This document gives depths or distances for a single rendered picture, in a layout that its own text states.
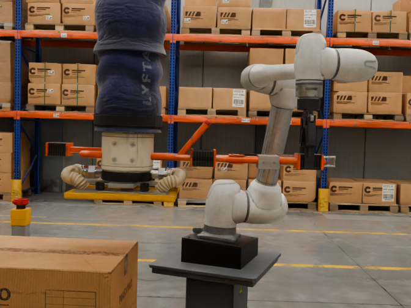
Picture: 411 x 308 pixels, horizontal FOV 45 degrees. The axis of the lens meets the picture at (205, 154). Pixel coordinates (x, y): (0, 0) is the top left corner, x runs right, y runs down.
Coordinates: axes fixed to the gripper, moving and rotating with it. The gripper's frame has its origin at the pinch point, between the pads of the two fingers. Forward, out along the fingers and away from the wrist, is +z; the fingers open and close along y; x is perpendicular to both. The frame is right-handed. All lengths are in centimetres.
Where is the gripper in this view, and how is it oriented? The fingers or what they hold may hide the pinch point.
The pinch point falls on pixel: (306, 159)
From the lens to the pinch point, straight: 169.0
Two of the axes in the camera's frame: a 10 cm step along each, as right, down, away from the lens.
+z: -0.3, 10.0, 0.5
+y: 0.0, 0.5, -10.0
